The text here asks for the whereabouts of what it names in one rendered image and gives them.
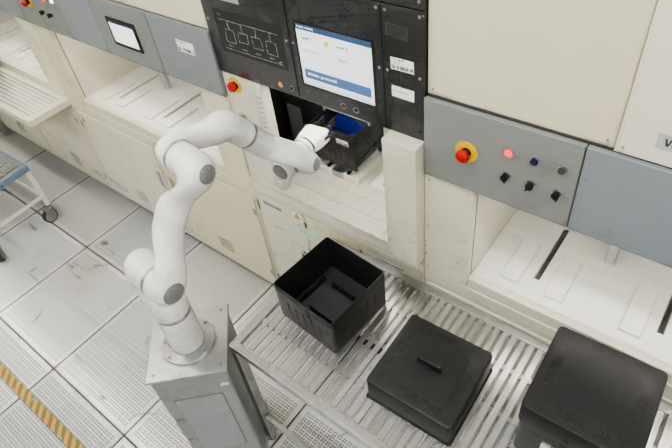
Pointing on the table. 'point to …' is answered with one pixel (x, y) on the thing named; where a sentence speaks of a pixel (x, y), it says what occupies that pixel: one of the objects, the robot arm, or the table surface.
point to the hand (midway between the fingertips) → (326, 122)
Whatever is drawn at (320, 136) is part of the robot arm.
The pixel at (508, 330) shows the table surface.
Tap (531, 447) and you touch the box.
